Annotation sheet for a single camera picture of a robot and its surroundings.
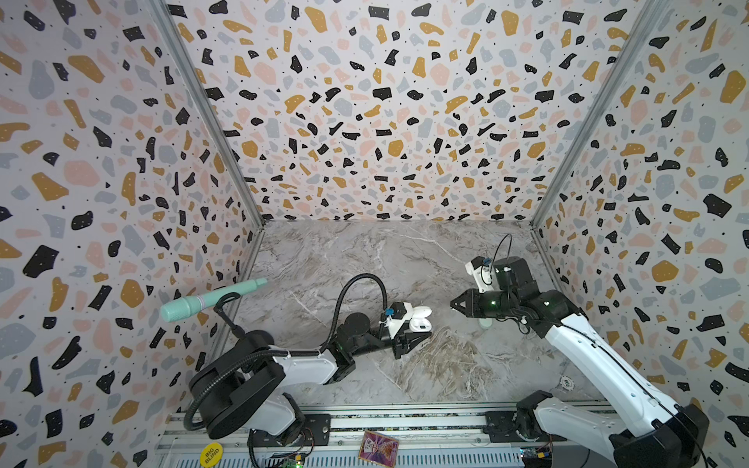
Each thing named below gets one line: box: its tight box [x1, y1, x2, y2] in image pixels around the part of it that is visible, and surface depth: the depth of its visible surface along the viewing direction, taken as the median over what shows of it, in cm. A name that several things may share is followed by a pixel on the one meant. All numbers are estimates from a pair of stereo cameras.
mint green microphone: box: [159, 277, 269, 323], surface depth 61 cm
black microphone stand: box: [212, 292, 246, 340], surface depth 70 cm
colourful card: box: [358, 429, 400, 468], surface depth 71 cm
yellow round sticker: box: [198, 442, 224, 468], surface depth 71 cm
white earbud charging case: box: [409, 306, 433, 333], surface depth 74 cm
